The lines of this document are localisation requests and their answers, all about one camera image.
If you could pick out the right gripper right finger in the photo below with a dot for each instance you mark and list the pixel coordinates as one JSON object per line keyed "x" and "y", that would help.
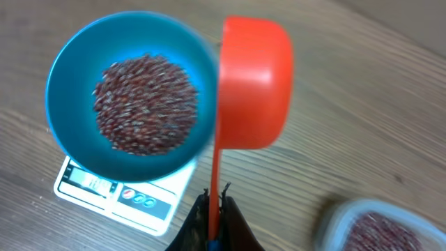
{"x": 235, "y": 233}

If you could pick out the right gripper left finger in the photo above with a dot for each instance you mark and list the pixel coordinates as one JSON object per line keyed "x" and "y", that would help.
{"x": 193, "y": 235}

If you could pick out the orange measuring scoop blue handle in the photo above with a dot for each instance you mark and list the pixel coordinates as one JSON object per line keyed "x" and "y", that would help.
{"x": 254, "y": 92}

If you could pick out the white digital kitchen scale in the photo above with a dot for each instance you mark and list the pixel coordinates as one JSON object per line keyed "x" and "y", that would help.
{"x": 148, "y": 207}

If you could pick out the red beans in bowl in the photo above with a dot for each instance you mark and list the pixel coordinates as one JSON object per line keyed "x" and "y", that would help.
{"x": 145, "y": 106}

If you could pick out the blue bowl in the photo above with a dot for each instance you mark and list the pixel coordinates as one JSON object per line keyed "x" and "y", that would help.
{"x": 79, "y": 66}

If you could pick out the clear plastic container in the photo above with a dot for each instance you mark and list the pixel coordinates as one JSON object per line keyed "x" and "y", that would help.
{"x": 336, "y": 224}

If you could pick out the red adzuki beans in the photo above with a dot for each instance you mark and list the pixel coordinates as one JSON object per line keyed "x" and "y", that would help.
{"x": 375, "y": 232}

